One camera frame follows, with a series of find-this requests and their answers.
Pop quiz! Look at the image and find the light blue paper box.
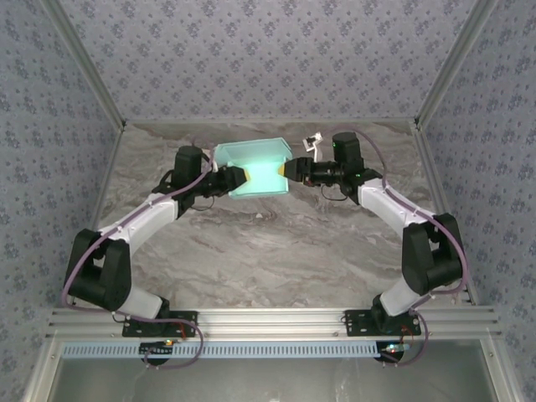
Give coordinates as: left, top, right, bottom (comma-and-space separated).
212, 137, 292, 200

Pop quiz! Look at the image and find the small black controller board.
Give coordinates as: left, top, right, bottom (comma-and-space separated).
139, 339, 175, 365
379, 341, 414, 363

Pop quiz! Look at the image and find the grey metal sheet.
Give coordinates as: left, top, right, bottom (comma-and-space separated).
54, 358, 499, 402

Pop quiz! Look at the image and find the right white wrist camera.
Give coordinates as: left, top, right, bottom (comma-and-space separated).
302, 131, 324, 161

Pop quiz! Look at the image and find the aluminium frame post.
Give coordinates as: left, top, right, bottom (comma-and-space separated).
41, 0, 127, 129
414, 0, 502, 126

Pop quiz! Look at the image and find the aluminium mounting rail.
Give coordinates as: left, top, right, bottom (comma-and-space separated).
45, 307, 502, 340

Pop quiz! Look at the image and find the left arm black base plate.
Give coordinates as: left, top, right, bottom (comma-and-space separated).
121, 311, 198, 338

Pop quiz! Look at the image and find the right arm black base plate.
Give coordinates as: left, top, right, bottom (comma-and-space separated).
343, 309, 422, 338

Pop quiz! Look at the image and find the slotted grey cable duct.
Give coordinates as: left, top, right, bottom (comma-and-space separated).
61, 339, 414, 359

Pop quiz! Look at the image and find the aluminium frame leg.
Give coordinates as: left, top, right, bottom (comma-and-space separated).
481, 337, 523, 402
23, 338, 64, 402

